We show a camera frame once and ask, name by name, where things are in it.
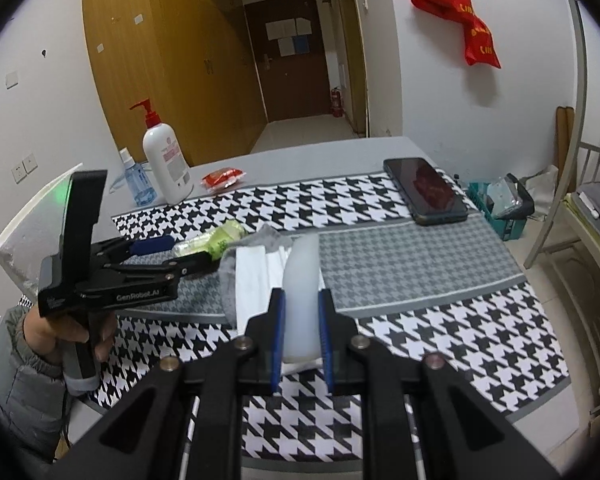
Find black smartphone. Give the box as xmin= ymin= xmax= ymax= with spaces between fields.
xmin=383 ymin=157 xmax=469 ymax=226

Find white paper tissue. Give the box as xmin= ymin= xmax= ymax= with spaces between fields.
xmin=219 ymin=240 xmax=327 ymax=376

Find white plastic bag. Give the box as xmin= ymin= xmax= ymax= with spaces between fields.
xmin=522 ymin=165 xmax=561 ymax=221

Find wide white paper notice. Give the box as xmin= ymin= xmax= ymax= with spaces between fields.
xmin=266 ymin=18 xmax=311 ymax=38

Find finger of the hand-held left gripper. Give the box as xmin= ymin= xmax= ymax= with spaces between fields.
xmin=92 ymin=234 xmax=175 ymax=263
xmin=105 ymin=251 xmax=213 ymax=281

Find houndstooth tablecloth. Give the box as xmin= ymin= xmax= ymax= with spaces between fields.
xmin=75 ymin=136 xmax=573 ymax=480

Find person's left hand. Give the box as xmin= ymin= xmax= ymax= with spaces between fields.
xmin=22 ymin=307 xmax=117 ymax=366

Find green basket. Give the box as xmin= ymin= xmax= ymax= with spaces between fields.
xmin=467 ymin=172 xmax=536 ymax=241

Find white foam box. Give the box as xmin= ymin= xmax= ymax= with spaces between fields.
xmin=0 ymin=162 xmax=83 ymax=296

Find wall socket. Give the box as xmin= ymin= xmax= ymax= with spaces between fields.
xmin=12 ymin=155 xmax=38 ymax=181

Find wooden door frame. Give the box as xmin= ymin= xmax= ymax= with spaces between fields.
xmin=332 ymin=0 xmax=368 ymax=136

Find green packet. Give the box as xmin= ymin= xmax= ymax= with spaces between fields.
xmin=171 ymin=219 xmax=247 ymax=261

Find blue spray bottle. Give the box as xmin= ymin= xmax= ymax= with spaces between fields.
xmin=119 ymin=147 xmax=157 ymax=206

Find dark brown door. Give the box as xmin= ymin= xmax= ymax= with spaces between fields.
xmin=244 ymin=0 xmax=333 ymax=122

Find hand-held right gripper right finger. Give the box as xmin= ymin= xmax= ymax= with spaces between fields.
xmin=317 ymin=287 xmax=563 ymax=480

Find red snack packet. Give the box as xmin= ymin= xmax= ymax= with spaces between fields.
xmin=201 ymin=166 xmax=247 ymax=192

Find wooden boards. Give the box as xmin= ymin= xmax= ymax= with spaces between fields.
xmin=555 ymin=105 xmax=578 ymax=181

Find person's left forearm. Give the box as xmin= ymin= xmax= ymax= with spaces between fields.
xmin=0 ymin=305 xmax=76 ymax=466

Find white pump lotion bottle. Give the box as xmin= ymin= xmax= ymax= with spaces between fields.
xmin=130 ymin=99 xmax=195 ymax=205

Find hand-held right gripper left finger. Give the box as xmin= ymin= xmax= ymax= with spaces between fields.
xmin=57 ymin=287 xmax=287 ymax=480

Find wooden wardrobe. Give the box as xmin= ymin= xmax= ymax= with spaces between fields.
xmin=81 ymin=0 xmax=268 ymax=166

